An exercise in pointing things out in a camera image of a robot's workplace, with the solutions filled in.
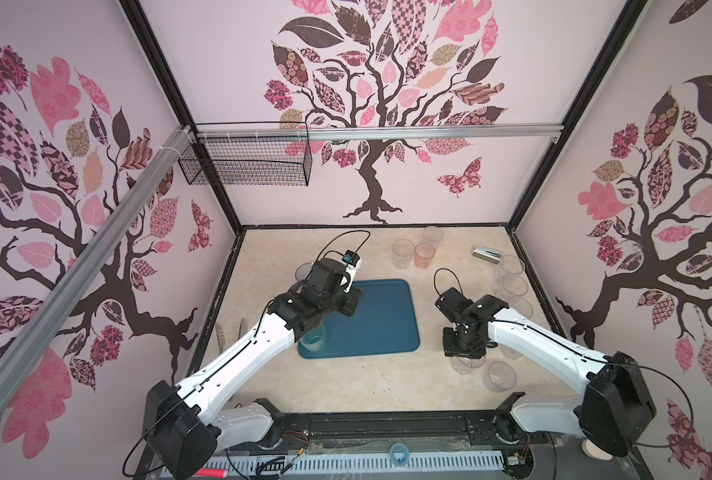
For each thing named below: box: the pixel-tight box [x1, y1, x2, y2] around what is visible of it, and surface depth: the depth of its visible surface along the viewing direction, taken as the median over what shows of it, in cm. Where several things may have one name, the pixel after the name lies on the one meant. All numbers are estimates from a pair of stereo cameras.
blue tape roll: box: [389, 442, 410, 468], surface depth 72 cm
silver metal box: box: [472, 246, 502, 264], surface depth 112 cm
